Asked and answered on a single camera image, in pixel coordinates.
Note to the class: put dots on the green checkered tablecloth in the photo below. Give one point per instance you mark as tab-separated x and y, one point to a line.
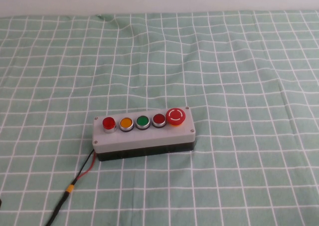
224	61

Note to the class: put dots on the red mushroom emergency stop button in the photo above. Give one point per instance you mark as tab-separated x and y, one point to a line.
176	115

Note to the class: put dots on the grey button control box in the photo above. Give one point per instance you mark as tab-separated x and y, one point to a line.
149	138

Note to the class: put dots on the yellow push button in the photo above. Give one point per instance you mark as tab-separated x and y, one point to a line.
126	123

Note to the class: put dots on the red illuminated push button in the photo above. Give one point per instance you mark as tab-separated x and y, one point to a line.
109	123

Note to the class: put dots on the dark red push button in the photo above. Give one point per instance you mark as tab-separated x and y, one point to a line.
159	119

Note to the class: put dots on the green push button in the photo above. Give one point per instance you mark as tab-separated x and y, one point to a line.
142	121

